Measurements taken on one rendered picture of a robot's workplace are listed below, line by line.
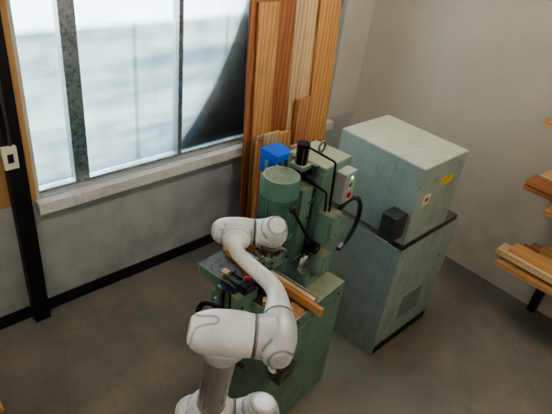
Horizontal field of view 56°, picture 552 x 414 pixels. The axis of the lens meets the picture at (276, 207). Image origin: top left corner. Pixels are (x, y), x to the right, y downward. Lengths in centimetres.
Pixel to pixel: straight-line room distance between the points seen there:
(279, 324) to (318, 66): 283
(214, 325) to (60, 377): 201
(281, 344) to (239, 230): 57
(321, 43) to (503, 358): 259
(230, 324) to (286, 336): 16
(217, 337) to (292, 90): 274
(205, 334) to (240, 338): 10
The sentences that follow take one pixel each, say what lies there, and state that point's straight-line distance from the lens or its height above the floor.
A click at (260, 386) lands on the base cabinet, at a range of 280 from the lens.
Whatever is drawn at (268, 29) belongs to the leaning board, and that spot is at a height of 173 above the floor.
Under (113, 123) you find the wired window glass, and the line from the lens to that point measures 341.
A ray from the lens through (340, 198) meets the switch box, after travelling 245.
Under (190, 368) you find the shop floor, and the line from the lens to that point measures 337.
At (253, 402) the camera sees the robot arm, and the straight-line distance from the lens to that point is 204.
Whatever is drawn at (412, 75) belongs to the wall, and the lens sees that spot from 449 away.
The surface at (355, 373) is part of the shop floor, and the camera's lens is 349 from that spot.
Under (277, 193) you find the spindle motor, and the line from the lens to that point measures 220.
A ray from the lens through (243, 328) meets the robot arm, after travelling 151.
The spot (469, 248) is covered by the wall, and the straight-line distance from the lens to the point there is 460.
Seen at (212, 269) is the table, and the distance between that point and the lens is 264.
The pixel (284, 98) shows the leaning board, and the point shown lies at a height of 120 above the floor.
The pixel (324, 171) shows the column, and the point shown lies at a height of 151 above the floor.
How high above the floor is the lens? 258
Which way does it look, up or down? 32 degrees down
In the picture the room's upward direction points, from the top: 8 degrees clockwise
